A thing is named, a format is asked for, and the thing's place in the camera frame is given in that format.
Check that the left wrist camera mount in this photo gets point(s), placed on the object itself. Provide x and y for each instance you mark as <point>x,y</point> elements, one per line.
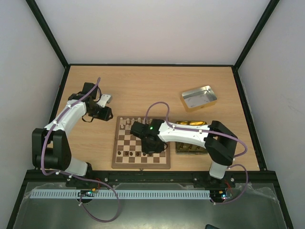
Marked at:
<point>104,100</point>

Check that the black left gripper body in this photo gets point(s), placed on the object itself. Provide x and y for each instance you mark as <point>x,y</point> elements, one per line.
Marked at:
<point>97,114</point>

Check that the wooden chessboard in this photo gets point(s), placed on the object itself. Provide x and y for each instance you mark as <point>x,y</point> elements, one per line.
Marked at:
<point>124,141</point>

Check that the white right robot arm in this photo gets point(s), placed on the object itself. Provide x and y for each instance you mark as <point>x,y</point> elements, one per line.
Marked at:
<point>217,139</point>

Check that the silver tin lid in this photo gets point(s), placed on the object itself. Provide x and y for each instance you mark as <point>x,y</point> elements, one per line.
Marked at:
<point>198,98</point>

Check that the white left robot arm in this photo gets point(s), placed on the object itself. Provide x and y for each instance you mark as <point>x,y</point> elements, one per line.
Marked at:
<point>50,147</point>

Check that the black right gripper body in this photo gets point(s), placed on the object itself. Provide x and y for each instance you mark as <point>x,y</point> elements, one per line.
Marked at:
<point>152,148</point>

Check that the white slotted cable duct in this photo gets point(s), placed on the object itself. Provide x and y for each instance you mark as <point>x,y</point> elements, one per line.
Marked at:
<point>121,194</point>

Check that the gold tin tray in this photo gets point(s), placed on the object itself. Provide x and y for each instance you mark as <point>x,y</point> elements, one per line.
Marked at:
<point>189,149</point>

